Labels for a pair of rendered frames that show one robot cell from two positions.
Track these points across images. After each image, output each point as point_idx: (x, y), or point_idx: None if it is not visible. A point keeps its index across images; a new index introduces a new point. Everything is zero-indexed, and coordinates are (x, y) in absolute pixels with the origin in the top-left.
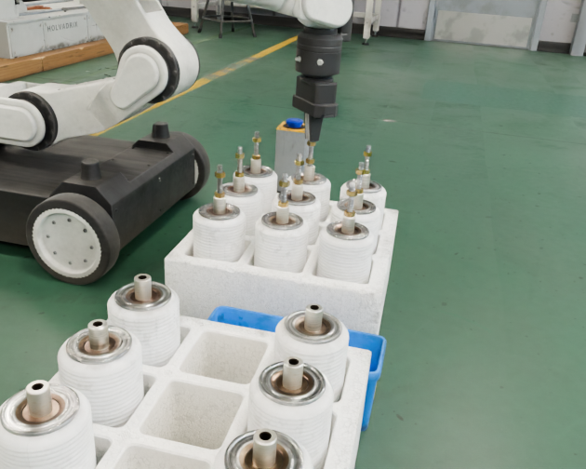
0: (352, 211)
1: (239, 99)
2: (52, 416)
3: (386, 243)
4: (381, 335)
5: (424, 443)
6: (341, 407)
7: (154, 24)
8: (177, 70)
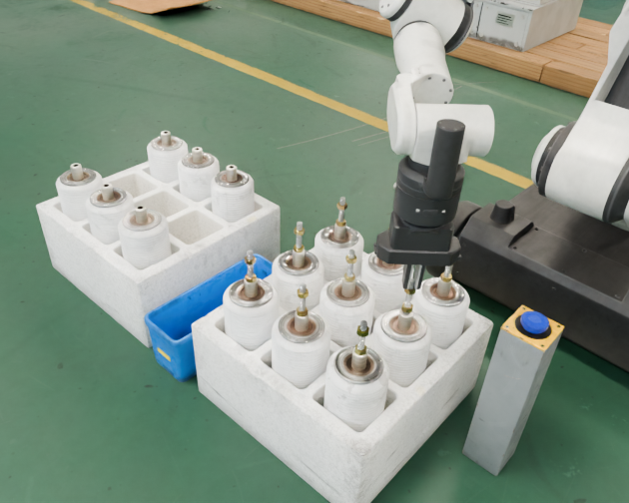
0: (248, 276)
1: None
2: (160, 145)
3: (276, 382)
4: (249, 439)
5: (115, 384)
6: (108, 248)
7: (592, 116)
8: (542, 167)
